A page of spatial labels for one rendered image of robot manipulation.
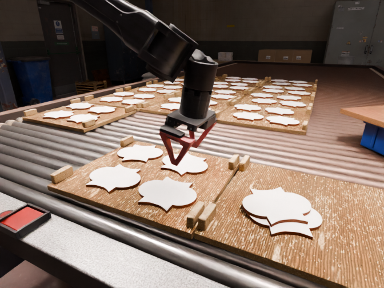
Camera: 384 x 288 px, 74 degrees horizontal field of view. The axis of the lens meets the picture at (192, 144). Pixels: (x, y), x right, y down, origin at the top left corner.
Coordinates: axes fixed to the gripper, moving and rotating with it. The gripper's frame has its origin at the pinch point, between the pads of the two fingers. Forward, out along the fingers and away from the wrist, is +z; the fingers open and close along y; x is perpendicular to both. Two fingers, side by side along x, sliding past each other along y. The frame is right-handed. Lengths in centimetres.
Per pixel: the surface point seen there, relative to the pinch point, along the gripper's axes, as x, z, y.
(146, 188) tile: -7.5, 12.6, 2.0
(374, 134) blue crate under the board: 45, -1, -55
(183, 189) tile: 0.6, 11.0, -1.6
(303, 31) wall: -27, -26, -709
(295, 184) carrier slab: 24.8, 7.2, -16.9
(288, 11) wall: -77, -64, -708
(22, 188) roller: -38.0, 21.1, 12.6
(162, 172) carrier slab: -8.8, 13.9, -7.8
